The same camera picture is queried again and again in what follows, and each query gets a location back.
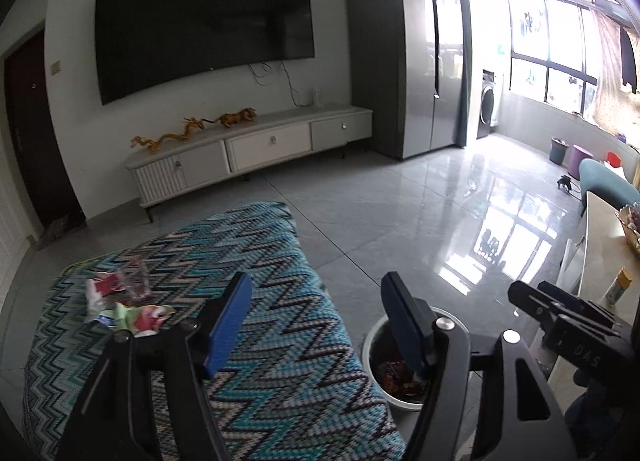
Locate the window frame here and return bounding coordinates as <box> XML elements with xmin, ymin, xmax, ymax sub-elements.
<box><xmin>509</xmin><ymin>0</ymin><xmax>603</xmax><ymax>117</ymax></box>

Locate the golden tiger figurine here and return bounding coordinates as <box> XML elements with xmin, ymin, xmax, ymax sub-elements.
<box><xmin>216</xmin><ymin>108</ymin><xmax>257</xmax><ymax>129</ymax></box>

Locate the black wall television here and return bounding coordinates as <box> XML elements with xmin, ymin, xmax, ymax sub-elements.
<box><xmin>94</xmin><ymin>0</ymin><xmax>314</xmax><ymax>104</ymax></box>

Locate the green plastic wrapper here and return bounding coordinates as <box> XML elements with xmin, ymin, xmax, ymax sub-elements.
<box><xmin>114</xmin><ymin>303</ymin><xmax>176</xmax><ymax>337</ymax></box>

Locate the white TV cabinet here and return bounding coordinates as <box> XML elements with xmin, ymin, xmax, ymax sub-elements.
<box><xmin>126</xmin><ymin>104</ymin><xmax>372</xmax><ymax>212</ymax></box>

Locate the teal bucket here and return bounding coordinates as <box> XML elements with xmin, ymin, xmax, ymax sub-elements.
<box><xmin>549</xmin><ymin>137</ymin><xmax>568</xmax><ymax>166</ymax></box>

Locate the grey trash bin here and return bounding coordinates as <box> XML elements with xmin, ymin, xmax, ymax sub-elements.
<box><xmin>362</xmin><ymin>307</ymin><xmax>470</xmax><ymax>413</ymax></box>

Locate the golden dragon figurine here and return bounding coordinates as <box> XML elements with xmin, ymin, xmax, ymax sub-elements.
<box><xmin>130</xmin><ymin>118</ymin><xmax>205</xmax><ymax>152</ymax></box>

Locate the zigzag patterned blanket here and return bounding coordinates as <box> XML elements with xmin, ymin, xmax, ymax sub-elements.
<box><xmin>23</xmin><ymin>202</ymin><xmax>405</xmax><ymax>460</ymax></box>

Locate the teal chair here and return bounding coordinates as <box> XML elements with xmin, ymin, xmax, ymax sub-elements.
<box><xmin>578</xmin><ymin>159</ymin><xmax>640</xmax><ymax>211</ymax></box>

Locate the grey double-door refrigerator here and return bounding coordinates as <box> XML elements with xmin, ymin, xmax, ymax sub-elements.
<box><xmin>346</xmin><ymin>0</ymin><xmax>465</xmax><ymax>160</ymax></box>

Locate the black toy animal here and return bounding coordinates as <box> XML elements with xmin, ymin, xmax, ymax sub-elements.
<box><xmin>556</xmin><ymin>174</ymin><xmax>573</xmax><ymax>192</ymax></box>

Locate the dark entrance door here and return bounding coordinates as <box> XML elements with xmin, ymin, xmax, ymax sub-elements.
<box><xmin>4</xmin><ymin>30</ymin><xmax>86</xmax><ymax>241</ymax></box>

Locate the yellow capped bottle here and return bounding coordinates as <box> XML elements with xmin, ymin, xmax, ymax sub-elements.
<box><xmin>604</xmin><ymin>267</ymin><xmax>632</xmax><ymax>307</ymax></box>

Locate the washing machine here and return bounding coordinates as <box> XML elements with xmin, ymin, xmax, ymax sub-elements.
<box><xmin>477</xmin><ymin>69</ymin><xmax>501</xmax><ymax>140</ymax></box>

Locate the red white wrapper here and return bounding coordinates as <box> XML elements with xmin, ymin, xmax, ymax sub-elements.
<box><xmin>85</xmin><ymin>271</ymin><xmax>130</xmax><ymax>328</ymax></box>

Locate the purple stool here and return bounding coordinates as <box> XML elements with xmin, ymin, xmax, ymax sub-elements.
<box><xmin>567</xmin><ymin>145</ymin><xmax>593</xmax><ymax>180</ymax></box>

